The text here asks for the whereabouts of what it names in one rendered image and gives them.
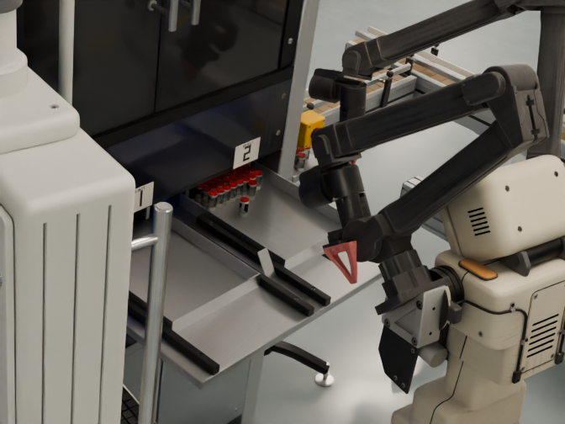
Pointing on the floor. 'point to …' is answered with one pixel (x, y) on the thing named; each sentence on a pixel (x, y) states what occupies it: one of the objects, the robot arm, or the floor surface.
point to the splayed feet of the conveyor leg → (304, 361)
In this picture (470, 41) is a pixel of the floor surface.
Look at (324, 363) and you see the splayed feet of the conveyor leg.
